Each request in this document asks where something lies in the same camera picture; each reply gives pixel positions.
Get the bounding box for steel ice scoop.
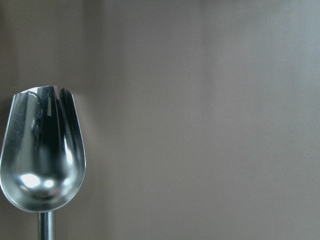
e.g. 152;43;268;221
0;86;86;240

